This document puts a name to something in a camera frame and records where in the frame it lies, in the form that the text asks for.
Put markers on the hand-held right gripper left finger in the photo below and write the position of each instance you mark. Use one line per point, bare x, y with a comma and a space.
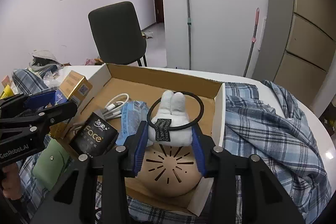
137, 150

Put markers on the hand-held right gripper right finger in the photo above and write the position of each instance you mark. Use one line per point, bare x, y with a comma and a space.
198, 153

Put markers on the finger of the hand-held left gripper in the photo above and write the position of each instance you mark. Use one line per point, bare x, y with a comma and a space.
42, 99
57, 112

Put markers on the yellow and blue carton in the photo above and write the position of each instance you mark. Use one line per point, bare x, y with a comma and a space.
74, 87

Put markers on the blue tissue packet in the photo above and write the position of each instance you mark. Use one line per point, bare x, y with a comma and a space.
131, 116

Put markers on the beige squishy bun toy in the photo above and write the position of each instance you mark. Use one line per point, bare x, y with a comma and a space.
168, 182

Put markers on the black tissue packet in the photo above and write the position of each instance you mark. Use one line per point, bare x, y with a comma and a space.
92, 140

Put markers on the cardboard box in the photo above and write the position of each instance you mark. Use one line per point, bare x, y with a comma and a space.
136, 85

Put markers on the person's left hand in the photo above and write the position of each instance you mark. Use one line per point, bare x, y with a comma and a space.
11, 183

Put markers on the clear plastic bag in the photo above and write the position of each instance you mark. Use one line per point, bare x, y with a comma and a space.
52, 79

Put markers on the green snap pouch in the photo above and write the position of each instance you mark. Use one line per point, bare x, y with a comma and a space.
50, 166

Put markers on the grey pouch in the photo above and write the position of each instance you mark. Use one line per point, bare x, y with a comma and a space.
44, 58

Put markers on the blue plaid shirt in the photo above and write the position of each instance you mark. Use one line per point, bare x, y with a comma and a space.
262, 121

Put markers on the dark grey chair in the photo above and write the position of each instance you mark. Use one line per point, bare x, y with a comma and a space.
115, 35

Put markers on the litter on floor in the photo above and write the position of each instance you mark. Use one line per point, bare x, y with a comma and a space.
147, 34

